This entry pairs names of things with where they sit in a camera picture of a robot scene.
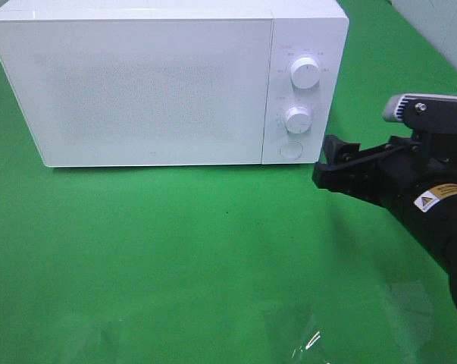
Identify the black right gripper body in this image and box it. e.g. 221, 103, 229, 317
377, 132, 457, 212

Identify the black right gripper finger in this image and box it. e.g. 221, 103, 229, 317
312, 146, 401, 208
323, 134, 361, 164

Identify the round door release button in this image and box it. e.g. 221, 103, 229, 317
280, 141, 303, 160

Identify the white round knob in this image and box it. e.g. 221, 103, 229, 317
284, 107, 313, 134
290, 56, 321, 89

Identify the white microwave door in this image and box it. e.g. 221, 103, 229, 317
0, 19, 272, 167

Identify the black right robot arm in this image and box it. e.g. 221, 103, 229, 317
312, 134, 457, 309

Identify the white microwave oven body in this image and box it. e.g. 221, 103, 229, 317
0, 1, 349, 165

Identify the clear plastic film piece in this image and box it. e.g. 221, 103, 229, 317
289, 329, 330, 364

